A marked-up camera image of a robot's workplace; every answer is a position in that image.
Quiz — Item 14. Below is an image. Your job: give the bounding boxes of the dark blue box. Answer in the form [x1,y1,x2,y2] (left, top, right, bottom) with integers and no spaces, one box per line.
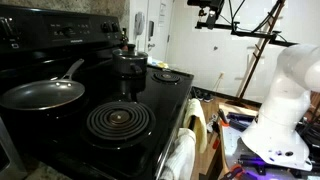
[227,111,258,132]

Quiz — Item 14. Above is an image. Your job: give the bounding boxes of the robot mounting table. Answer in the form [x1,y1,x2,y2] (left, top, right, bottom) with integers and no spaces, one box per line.
[219,124,320,180]

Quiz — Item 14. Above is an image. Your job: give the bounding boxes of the grey frying pan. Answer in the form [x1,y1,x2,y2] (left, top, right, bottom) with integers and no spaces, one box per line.
[0,58,86,112]

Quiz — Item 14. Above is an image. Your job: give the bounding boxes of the orange black clamp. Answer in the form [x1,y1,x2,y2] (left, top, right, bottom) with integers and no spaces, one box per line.
[217,108,232,128]
[220,163,247,180]

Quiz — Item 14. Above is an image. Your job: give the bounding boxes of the black saucepan with lid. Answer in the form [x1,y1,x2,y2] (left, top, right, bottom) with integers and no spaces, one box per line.
[111,43,149,77]

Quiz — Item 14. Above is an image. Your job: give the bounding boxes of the small coil burner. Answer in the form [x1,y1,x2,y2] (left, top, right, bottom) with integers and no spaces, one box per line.
[152,71,183,85]

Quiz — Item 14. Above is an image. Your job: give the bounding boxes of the black electric stove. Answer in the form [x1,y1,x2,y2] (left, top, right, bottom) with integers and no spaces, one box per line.
[0,3,195,180]

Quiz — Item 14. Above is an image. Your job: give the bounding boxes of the white hanging towel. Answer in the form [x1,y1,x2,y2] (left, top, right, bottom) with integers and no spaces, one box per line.
[159,127,197,180]

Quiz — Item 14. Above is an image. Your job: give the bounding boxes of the wooden leaning stand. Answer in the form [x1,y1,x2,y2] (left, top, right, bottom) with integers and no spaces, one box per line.
[229,0,288,105]

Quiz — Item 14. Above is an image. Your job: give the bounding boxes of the large coil burner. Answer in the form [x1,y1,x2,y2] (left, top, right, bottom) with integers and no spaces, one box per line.
[85,100,157,143]

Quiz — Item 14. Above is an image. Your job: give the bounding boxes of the pair of dark shoes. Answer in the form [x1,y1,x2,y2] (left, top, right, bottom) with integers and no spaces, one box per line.
[192,88,215,103]

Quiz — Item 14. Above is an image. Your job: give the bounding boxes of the white wall phone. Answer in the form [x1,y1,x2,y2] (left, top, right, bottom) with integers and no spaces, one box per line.
[134,11,146,37]

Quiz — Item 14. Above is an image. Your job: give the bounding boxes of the yellow hanging towel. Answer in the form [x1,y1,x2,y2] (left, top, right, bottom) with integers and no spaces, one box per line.
[182,98,208,154]

